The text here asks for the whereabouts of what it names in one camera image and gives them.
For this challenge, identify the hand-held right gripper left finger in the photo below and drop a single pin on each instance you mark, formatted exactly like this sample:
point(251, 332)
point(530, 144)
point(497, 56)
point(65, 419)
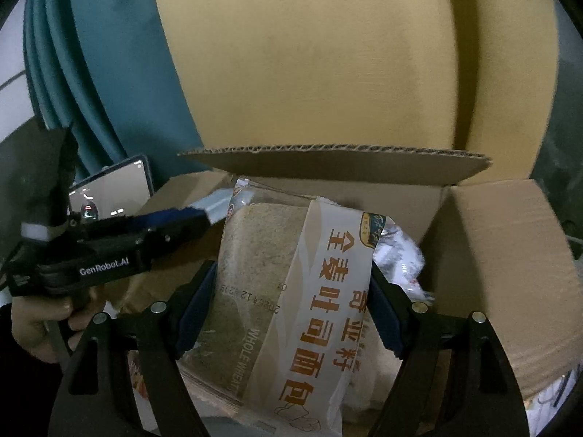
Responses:
point(196, 305)

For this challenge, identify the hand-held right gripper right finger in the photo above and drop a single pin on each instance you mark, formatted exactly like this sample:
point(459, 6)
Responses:
point(387, 318)

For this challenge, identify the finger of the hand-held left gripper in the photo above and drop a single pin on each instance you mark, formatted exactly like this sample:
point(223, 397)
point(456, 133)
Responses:
point(159, 217)
point(182, 236)

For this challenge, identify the sliced bread packet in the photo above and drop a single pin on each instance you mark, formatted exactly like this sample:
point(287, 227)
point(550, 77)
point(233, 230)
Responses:
point(264, 282)

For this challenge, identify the brown cardboard box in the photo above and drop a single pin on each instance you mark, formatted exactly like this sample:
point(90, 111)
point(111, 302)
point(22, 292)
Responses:
point(492, 259)

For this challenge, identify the person's left hand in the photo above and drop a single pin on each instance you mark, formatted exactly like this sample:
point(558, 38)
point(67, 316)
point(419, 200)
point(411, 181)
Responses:
point(36, 327)

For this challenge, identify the tablet with lit screen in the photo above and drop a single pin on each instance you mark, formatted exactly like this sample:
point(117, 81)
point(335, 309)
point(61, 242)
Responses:
point(118, 186)

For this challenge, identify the silver snack wrapper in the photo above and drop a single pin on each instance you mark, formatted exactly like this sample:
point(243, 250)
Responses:
point(401, 255)

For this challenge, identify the red and white snack packet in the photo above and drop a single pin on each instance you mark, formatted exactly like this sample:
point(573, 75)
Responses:
point(139, 378)

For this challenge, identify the teal sofa cushion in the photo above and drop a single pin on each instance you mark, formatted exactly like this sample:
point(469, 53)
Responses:
point(100, 77)

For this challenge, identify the white crumpled plastic bag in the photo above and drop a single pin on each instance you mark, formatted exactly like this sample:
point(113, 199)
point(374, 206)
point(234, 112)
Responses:
point(551, 400)

